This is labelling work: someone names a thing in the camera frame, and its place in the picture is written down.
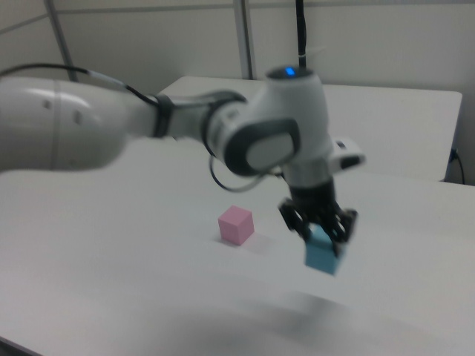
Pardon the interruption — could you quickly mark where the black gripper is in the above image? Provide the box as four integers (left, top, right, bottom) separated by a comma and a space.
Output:
278, 177, 359, 257

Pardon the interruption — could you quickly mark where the blue cube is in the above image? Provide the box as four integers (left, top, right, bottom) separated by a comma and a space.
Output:
304, 225, 350, 277

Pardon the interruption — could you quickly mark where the pink cube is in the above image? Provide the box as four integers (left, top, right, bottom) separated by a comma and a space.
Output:
217, 205, 255, 246

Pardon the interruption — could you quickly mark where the black pole stand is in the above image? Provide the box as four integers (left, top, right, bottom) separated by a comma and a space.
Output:
295, 0, 311, 70

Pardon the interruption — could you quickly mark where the black wall cable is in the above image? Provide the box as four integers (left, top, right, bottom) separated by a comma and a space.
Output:
450, 148, 466, 185

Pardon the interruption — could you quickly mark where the grey partition post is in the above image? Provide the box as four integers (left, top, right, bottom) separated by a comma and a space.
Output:
232, 0, 258, 80
43, 0, 79, 83

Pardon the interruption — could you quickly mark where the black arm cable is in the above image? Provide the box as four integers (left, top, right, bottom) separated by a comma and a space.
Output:
0, 63, 161, 106

